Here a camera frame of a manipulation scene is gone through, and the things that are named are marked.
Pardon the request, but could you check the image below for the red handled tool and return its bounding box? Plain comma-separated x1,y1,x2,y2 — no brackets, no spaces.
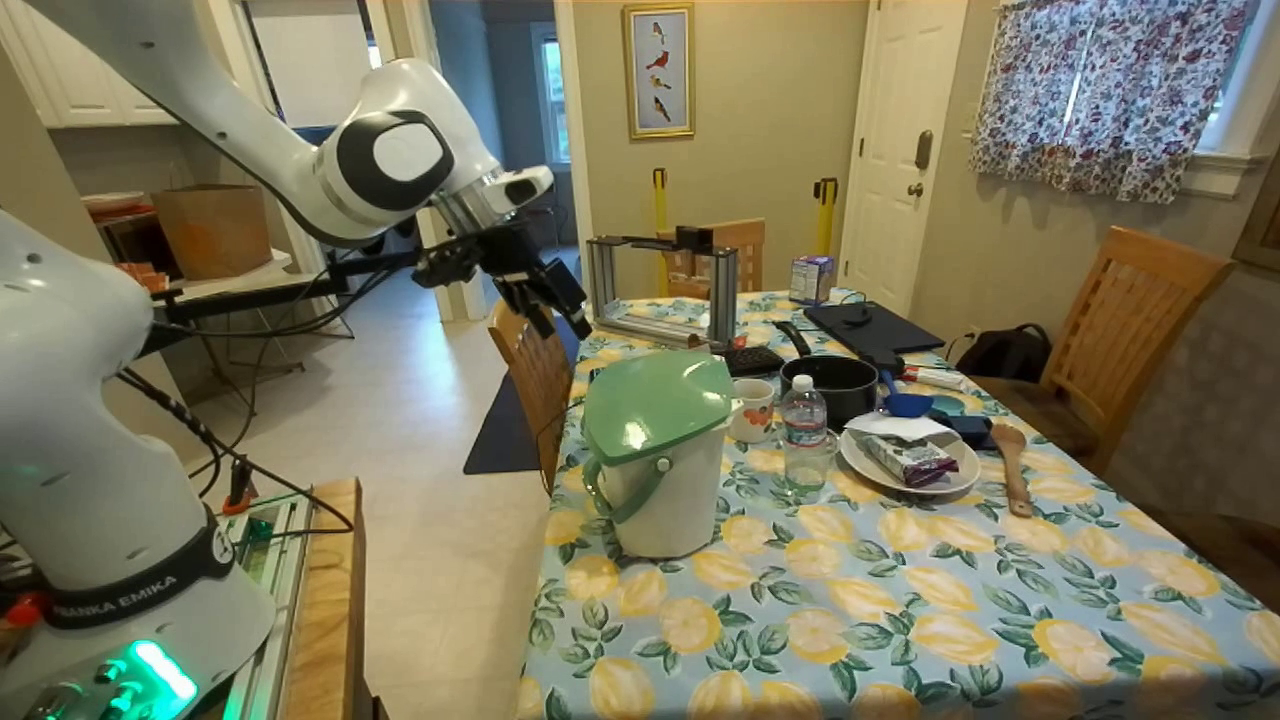
218,451,265,520

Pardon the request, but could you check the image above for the white door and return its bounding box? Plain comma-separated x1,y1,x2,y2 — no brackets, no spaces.
836,0,996,319

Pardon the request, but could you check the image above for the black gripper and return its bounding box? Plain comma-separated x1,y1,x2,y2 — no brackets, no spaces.
455,214,598,342

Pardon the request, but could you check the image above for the white plate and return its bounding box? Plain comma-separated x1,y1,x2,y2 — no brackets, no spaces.
836,406,986,504

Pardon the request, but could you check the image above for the white carton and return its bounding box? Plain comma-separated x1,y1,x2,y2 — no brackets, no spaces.
788,252,842,307

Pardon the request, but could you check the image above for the silver snack package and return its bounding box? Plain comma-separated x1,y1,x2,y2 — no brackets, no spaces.
856,418,969,490

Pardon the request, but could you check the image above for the yellow black handled tool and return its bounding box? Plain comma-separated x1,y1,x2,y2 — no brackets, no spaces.
645,163,671,299
814,172,845,258

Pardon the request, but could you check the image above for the wooden lattice back chair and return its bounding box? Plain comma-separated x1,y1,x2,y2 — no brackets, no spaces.
661,214,771,302
485,299,580,501
986,220,1237,470

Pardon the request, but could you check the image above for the white mug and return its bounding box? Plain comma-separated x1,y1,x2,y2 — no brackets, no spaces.
727,376,786,446

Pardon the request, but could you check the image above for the cream bucket with green handle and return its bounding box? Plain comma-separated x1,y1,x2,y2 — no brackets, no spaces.
584,431,732,563

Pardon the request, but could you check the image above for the grey aluminium frame stand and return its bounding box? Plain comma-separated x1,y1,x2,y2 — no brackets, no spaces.
584,227,745,353

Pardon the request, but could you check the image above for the black handbag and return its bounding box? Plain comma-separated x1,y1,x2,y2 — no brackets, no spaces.
951,319,1056,388

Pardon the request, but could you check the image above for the black cable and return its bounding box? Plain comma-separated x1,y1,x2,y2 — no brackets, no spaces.
113,365,359,541

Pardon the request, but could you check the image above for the small black box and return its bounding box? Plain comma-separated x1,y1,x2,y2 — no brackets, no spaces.
723,339,788,380

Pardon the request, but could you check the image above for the clear plastic water bottle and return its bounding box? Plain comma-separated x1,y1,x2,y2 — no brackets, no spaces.
775,370,842,495

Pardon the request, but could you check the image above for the black camera on frame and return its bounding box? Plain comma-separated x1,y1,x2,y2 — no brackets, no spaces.
671,220,723,258

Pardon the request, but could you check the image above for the wooden spoon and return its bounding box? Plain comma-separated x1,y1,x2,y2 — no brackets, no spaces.
990,418,1040,520

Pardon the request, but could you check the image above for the black cooking pot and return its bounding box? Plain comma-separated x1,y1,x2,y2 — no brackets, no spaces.
771,315,884,431

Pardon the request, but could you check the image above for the blue object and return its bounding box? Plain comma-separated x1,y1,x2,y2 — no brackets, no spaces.
884,384,996,451

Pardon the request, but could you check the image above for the black boom rod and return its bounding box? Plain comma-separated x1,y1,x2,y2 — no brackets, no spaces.
140,248,464,333

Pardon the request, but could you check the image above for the white wall cabinet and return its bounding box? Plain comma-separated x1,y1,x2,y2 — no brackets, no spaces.
0,0,186,131

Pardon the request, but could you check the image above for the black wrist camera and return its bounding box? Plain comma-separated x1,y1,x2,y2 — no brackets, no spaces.
412,245,472,290

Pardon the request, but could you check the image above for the framed bird picture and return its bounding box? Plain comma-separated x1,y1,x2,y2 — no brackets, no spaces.
615,0,701,145

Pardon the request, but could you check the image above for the cardboard box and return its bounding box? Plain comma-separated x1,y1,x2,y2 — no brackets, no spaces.
154,178,275,278

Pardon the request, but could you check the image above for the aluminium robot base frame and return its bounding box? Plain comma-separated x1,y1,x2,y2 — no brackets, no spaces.
213,490,317,720

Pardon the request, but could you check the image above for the lemon print tablecloth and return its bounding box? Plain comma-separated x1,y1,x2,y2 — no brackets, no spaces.
512,288,1280,720

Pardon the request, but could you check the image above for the floral print curtain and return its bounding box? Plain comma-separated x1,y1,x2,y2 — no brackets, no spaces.
972,0,1265,211

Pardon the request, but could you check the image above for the green bucket lid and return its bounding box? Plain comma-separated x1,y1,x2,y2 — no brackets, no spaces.
580,347,739,467

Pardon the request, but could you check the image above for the white napkin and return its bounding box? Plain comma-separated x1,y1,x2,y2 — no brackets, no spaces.
851,406,960,446

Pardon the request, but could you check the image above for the black laptop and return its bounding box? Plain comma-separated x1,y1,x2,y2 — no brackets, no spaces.
800,297,947,376

